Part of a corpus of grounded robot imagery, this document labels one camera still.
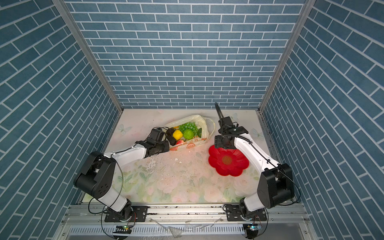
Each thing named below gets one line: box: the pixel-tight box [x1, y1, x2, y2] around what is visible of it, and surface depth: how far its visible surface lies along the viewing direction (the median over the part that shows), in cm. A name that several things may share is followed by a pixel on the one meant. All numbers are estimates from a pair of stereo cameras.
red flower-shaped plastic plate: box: [208, 145, 250, 177], surface depth 95 cm
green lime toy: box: [183, 129, 194, 140], surface depth 101 cm
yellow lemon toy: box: [172, 129, 183, 141], surface depth 101 cm
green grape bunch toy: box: [179, 121, 199, 137], surface depth 107 cm
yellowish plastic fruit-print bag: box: [164, 114, 216, 151], surface depth 99 cm
